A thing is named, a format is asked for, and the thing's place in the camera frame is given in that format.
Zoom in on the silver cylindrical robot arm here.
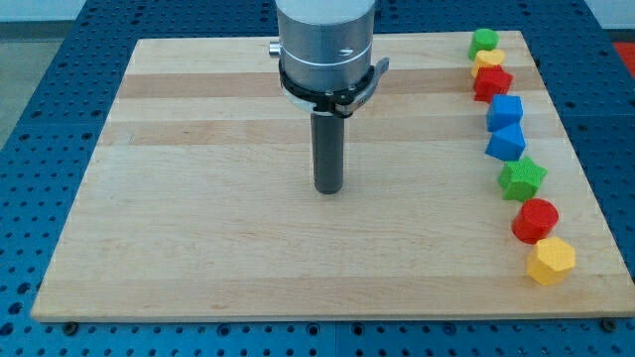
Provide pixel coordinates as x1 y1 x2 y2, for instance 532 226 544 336
276 0 375 92

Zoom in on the wooden board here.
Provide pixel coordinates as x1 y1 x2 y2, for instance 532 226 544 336
31 31 634 322

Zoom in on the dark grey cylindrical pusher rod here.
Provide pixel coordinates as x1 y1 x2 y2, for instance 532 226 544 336
311 114 345 194

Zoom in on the blue pentagon block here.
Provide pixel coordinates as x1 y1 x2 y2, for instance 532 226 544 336
485 123 526 162

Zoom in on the blue cube block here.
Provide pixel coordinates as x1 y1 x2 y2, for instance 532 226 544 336
486 94 524 132

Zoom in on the red star block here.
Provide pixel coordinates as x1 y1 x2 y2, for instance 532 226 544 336
473 65 514 103

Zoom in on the green star block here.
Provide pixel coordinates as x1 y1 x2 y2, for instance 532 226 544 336
497 156 548 202

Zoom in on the yellow heart block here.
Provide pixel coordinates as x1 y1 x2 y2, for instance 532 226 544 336
470 50 506 77

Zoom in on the green cylinder block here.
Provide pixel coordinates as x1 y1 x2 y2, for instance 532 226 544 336
467 28 499 60

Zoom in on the red cylinder block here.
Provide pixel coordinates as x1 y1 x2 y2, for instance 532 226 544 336
511 198 560 245

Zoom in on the yellow hexagon block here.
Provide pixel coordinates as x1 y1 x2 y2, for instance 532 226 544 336
526 236 576 286

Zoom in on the black clamp ring with lever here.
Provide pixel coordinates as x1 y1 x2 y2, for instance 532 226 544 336
278 57 391 119

